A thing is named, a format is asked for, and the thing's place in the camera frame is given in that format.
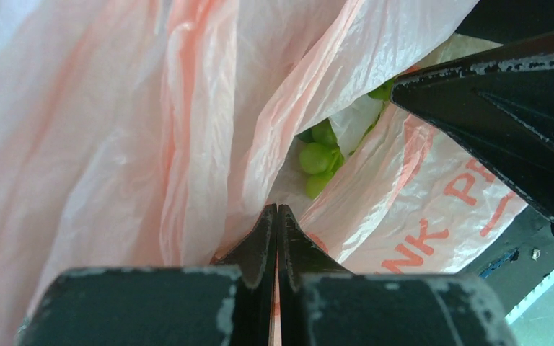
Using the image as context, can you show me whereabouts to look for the green fake grapes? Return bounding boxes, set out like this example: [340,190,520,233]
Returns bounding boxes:
[297,77,395,200]

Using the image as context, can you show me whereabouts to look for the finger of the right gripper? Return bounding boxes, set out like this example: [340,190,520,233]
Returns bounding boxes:
[390,32,554,223]

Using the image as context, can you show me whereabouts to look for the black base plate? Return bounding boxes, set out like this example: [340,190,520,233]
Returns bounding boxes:
[460,207,554,313]

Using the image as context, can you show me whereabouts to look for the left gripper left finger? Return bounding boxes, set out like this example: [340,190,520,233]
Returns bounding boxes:
[216,204,278,345]

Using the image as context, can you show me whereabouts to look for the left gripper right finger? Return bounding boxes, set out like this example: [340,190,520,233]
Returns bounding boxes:
[277,204,351,345]

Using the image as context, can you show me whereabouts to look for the pink plastic bag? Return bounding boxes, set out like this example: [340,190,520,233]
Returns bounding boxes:
[0,1,526,345]

